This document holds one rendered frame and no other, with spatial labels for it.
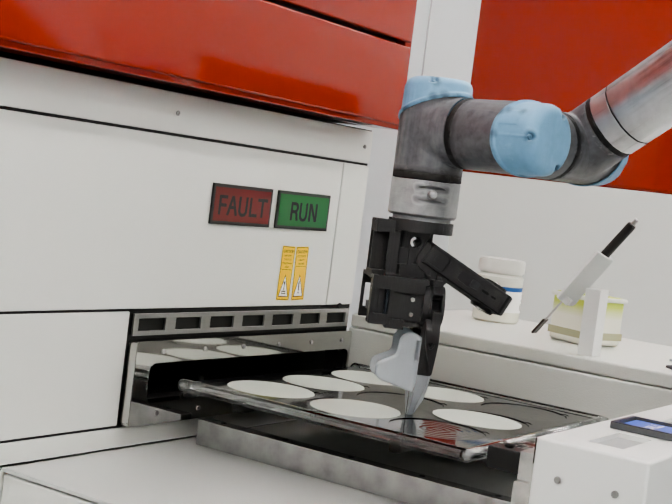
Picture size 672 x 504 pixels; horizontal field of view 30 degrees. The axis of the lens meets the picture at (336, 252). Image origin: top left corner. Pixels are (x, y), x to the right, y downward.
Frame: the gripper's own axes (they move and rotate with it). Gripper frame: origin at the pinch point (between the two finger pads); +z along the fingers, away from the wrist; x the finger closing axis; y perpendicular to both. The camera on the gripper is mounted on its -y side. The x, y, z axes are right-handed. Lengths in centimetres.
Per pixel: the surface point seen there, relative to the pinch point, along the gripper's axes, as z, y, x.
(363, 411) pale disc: 1.2, 6.1, 1.6
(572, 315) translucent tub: -9.0, -27.0, -30.6
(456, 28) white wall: -90, -78, -355
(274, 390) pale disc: 1.3, 15.0, -6.5
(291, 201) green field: -19.9, 13.8, -24.8
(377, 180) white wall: -27, -48, -321
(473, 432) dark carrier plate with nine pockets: 1.3, -4.9, 6.7
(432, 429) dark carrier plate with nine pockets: 1.3, -0.4, 7.3
